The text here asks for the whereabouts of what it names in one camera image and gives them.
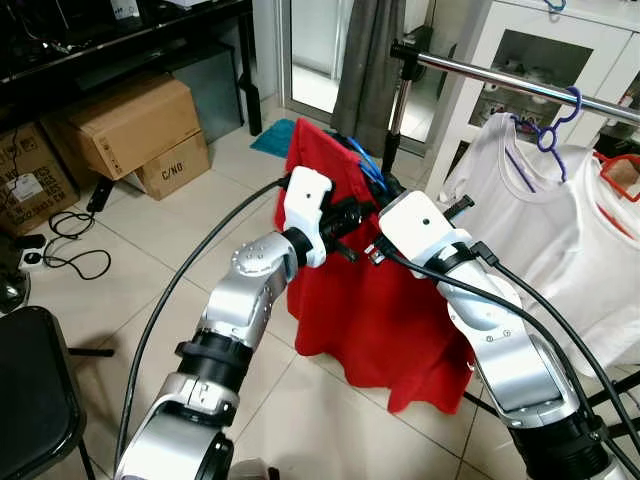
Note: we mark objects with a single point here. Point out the small blue hanger hook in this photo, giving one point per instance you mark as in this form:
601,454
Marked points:
556,8

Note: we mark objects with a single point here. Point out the grey robot knee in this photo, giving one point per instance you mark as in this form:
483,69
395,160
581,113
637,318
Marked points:
255,472

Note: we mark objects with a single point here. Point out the large plain cardboard box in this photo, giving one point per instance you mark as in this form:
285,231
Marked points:
130,125

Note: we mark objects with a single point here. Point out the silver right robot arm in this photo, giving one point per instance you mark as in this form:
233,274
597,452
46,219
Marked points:
510,350

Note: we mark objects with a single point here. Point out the red plastic hanger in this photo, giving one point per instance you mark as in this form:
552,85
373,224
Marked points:
605,163

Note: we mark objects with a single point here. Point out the clothes rack upright post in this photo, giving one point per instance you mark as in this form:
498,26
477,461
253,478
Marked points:
400,110

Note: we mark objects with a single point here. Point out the plain white t-shirt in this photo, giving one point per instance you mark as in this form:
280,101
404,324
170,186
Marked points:
620,280
500,230

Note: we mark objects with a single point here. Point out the small cardboard box printed C/NO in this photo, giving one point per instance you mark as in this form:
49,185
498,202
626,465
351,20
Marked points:
175,175

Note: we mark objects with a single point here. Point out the grey metal panel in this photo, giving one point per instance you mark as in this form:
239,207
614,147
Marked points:
215,90

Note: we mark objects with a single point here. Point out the black clothes rack brace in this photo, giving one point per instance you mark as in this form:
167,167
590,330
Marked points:
615,383

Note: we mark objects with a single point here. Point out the black power adapter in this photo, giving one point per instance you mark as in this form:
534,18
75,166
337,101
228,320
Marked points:
100,195

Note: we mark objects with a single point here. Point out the grey curtain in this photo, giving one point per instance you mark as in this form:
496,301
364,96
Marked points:
365,70

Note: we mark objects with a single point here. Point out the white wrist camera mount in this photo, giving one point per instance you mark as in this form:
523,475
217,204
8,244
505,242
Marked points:
420,225
305,195

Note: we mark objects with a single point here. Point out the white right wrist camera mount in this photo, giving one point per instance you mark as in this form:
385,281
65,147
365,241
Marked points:
420,225

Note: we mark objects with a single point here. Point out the purple plastic hanger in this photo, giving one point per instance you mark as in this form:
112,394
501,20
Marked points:
550,140

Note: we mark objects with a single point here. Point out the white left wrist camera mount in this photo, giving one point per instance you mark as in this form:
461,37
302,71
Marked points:
305,195

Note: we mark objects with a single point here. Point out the teal floor mat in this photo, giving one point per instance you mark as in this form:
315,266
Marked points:
275,140

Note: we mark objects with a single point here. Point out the black desk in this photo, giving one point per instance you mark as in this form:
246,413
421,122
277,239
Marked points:
250,80

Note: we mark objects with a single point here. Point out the red shirt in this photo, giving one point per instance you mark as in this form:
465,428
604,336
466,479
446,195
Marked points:
370,320

